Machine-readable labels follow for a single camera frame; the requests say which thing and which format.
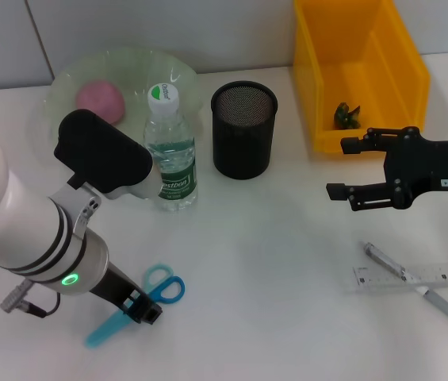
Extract blue and teal scissors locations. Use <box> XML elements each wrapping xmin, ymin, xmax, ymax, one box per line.
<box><xmin>84</xmin><ymin>264</ymin><xmax>186</xmax><ymax>349</ymax></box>

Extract left gripper connector cable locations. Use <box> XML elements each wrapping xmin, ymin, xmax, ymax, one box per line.
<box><xmin>0</xmin><ymin>279</ymin><xmax>62</xmax><ymax>318</ymax></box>

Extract pink peach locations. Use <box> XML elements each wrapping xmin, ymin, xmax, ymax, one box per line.
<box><xmin>75</xmin><ymin>80</ymin><xmax>125</xmax><ymax>125</ymax></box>

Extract green plastic wrapper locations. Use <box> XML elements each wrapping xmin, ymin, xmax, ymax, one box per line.
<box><xmin>333</xmin><ymin>102</ymin><xmax>363</xmax><ymax>130</ymax></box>

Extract green glass fruit plate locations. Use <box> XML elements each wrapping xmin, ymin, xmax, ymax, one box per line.
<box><xmin>43</xmin><ymin>46</ymin><xmax>204</xmax><ymax>199</ymax></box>

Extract clear green-label water bottle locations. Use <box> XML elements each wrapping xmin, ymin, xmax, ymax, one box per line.
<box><xmin>143</xmin><ymin>82</ymin><xmax>200</xmax><ymax>212</ymax></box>

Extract black mesh pen holder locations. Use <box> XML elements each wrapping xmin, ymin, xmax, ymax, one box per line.
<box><xmin>210</xmin><ymin>81</ymin><xmax>279</xmax><ymax>180</ymax></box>

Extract clear plastic ruler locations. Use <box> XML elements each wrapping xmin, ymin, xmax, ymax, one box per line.
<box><xmin>352</xmin><ymin>260</ymin><xmax>448</xmax><ymax>289</ymax></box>

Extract yellow plastic bin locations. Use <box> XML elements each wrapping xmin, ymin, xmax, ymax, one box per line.
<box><xmin>293</xmin><ymin>0</ymin><xmax>432</xmax><ymax>154</ymax></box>

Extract clear grey ballpoint pen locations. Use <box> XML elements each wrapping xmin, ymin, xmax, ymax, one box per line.
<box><xmin>360</xmin><ymin>241</ymin><xmax>448</xmax><ymax>329</ymax></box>

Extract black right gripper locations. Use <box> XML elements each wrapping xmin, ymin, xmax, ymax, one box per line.
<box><xmin>325</xmin><ymin>126</ymin><xmax>448</xmax><ymax>213</ymax></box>

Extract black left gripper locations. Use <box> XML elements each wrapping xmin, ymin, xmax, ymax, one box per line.
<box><xmin>88</xmin><ymin>263</ymin><xmax>164</xmax><ymax>325</ymax></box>

